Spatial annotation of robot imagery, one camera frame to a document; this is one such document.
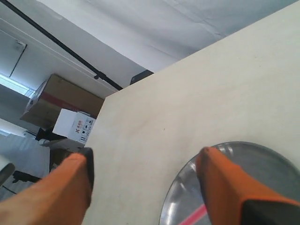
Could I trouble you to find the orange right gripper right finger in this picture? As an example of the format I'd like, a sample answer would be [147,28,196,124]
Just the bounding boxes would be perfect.
[195,147,300,225]

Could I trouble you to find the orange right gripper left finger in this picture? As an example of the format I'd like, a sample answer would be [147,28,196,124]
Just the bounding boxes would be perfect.
[0,148,94,225]

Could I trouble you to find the pink glow stick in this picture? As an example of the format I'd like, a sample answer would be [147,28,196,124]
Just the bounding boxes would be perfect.
[180,204,207,225]

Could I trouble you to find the round stainless steel plate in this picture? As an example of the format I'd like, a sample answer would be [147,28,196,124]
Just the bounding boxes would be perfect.
[159,142,300,225]

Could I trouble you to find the small white cardboard box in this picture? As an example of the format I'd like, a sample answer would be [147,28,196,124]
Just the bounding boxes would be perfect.
[52,109,96,144]

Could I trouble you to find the large brown cardboard box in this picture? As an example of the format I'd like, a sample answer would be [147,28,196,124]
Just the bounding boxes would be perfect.
[20,74,104,129]

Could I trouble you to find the black backdrop pole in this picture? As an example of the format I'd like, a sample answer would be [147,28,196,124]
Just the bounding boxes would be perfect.
[0,0,123,90]

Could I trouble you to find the white backdrop cloth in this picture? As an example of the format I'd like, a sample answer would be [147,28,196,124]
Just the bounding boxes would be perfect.
[43,0,292,72]

